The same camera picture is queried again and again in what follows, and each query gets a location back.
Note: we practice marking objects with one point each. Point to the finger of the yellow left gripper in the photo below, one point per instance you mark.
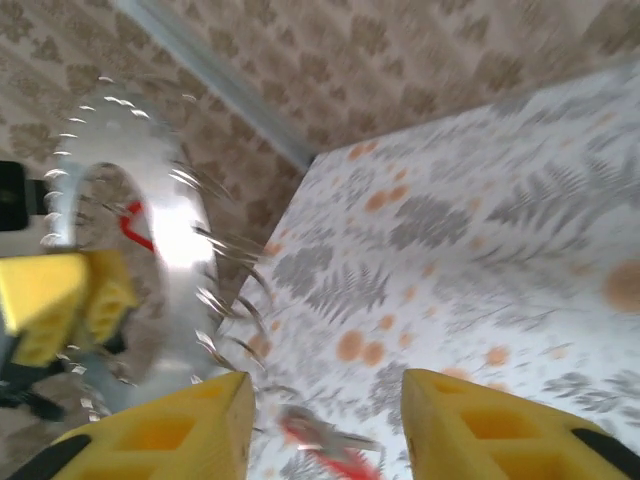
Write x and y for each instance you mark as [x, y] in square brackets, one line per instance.
[40, 300]
[110, 300]

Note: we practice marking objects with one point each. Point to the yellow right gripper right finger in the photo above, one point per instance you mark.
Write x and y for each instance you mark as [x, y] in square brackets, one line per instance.
[500, 445]

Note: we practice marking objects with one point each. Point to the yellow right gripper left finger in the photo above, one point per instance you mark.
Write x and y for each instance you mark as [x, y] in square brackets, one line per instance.
[165, 440]

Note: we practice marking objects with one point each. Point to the large silver keyring with rings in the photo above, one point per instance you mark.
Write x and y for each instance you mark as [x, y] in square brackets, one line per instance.
[172, 280]

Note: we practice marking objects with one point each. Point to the small red key tag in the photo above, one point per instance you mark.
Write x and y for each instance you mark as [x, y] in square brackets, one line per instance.
[134, 232]

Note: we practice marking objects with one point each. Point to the key with bright red tag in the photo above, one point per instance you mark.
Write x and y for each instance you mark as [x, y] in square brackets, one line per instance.
[325, 440]

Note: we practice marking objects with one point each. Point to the floral patterned table cover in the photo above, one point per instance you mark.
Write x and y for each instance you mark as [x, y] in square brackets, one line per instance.
[475, 225]

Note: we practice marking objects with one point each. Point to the aluminium corner post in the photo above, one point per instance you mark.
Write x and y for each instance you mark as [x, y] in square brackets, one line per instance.
[215, 75]

